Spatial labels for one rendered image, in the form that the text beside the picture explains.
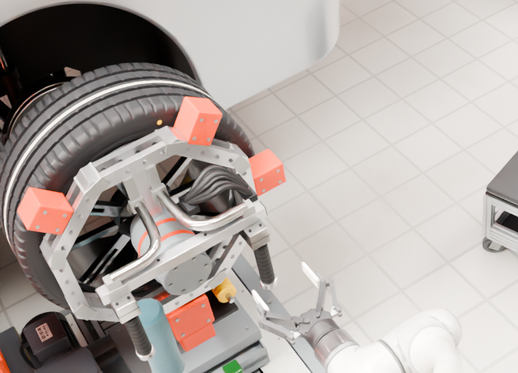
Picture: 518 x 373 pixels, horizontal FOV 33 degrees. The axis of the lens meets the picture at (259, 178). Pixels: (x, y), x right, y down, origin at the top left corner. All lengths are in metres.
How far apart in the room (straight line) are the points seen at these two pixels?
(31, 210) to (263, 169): 0.60
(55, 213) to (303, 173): 1.64
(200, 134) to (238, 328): 0.88
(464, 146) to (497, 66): 0.51
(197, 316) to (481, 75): 1.89
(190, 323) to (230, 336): 0.32
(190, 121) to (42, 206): 0.38
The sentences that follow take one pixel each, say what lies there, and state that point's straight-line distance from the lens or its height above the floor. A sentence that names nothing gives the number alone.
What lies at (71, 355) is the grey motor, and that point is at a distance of 2.61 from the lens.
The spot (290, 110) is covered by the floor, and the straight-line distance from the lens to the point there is 3.74.
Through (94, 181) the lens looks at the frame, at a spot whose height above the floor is 1.12.
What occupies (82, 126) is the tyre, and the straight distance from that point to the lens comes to 2.05.
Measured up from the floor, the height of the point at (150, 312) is 0.74.
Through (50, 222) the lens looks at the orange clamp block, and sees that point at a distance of 2.01.
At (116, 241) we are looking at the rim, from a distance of 2.27.
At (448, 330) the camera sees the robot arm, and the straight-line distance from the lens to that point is 1.88.
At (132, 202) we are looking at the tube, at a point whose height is 1.02.
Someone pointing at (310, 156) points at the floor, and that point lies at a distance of 3.52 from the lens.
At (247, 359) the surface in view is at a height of 0.17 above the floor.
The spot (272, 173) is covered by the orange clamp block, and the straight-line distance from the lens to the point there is 2.23.
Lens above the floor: 2.43
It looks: 44 degrees down
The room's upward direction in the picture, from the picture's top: 13 degrees counter-clockwise
